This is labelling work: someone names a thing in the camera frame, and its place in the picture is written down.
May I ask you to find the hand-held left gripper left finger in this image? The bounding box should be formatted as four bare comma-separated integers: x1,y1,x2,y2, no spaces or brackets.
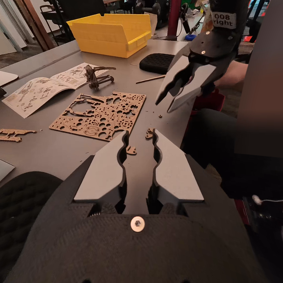
74,130,130,214

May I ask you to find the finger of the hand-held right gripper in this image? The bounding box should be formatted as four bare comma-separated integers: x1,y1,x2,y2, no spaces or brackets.
167,64,217,113
155,54,191,106

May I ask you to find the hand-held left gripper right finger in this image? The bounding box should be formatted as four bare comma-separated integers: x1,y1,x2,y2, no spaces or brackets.
147,129,204,214

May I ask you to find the person's right forearm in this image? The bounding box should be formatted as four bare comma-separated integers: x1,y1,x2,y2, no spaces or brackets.
213,60,249,88

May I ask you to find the wooden parts sheet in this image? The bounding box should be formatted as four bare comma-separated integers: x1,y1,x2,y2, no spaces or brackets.
49,92,147,142

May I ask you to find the dark wooden model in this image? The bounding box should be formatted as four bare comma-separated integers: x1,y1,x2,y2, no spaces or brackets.
84,65,117,91

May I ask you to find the red bag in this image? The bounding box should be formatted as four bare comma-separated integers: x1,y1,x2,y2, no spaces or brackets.
191,88,225,113

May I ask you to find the thin wooden stick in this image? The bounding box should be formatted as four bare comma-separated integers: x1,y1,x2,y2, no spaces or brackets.
135,74,166,84

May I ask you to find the red metal pole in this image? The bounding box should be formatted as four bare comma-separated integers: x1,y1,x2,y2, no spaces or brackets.
167,0,183,41

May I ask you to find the yellow plastic bin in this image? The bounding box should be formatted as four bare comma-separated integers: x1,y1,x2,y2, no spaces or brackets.
66,13,152,58

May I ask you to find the white cardboard tray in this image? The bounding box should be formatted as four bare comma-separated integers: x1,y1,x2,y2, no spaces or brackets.
0,159,16,182

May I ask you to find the instruction booklet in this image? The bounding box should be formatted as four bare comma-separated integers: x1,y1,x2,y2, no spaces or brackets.
2,62,111,119

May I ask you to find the black office chair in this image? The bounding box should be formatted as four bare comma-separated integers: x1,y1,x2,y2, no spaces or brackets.
40,0,76,46

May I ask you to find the white flat board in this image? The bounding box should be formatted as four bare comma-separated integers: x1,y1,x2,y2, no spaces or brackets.
0,71,19,87

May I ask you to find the white cord toggle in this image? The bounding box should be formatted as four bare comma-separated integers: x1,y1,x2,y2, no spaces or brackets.
252,195,283,206

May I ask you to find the long wooden frame scrap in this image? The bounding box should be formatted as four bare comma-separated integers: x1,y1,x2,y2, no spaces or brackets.
0,129,37,142

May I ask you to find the brown wooden door frame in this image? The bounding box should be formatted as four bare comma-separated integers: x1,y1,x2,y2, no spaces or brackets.
13,0,52,52

